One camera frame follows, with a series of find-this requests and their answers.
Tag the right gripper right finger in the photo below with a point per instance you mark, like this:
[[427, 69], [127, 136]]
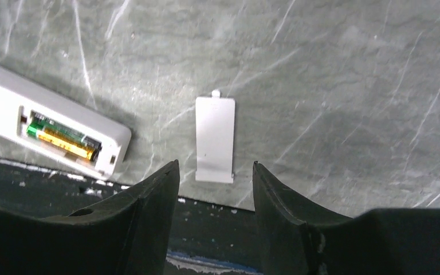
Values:
[[298, 236]]

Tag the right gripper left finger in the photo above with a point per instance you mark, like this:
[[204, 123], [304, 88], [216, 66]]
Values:
[[127, 233]]

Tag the gold AA battery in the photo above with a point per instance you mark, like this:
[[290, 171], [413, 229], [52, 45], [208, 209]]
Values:
[[61, 140]]

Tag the green AA battery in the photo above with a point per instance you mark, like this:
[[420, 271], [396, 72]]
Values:
[[44, 122]]

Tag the white battery cover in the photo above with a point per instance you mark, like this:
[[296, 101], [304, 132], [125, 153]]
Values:
[[215, 124]]

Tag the white remote control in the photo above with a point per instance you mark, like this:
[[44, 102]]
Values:
[[19, 97]]

